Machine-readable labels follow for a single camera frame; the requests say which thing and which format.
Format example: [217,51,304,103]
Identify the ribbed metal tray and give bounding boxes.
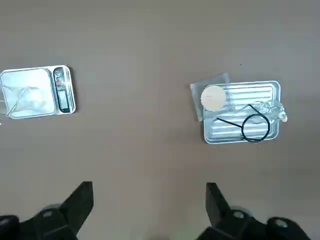
[201,80,282,145]

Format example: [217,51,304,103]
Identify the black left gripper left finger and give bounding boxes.
[0,181,94,240]

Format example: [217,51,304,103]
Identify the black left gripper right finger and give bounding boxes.
[193,182,313,240]

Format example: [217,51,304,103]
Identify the large glass beaker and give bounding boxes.
[0,83,50,118]

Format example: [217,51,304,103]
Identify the silver digital scale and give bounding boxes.
[0,64,77,120]

